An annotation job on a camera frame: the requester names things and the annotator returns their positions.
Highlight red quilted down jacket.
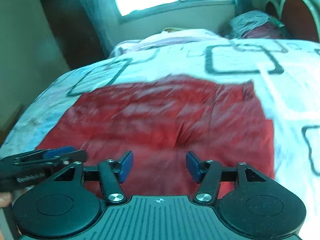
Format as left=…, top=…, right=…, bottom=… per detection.
left=39, top=75, right=274, bottom=196

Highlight person's left hand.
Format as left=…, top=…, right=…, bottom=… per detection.
left=0, top=192, right=12, bottom=208

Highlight dark wooden wardrobe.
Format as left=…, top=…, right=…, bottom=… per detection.
left=40, top=0, right=106, bottom=70

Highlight patterned white bed quilt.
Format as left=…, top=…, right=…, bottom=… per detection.
left=1, top=39, right=319, bottom=239

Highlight pink folded blanket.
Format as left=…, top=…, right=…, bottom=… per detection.
left=108, top=27, right=227, bottom=59

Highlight grey and red pillows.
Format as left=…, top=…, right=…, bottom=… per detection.
left=221, top=10, right=290, bottom=39

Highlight left teal curtain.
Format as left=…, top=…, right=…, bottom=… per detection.
left=80, top=0, right=114, bottom=54

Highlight red scalloped headboard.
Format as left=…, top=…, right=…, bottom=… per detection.
left=264, top=0, right=319, bottom=42

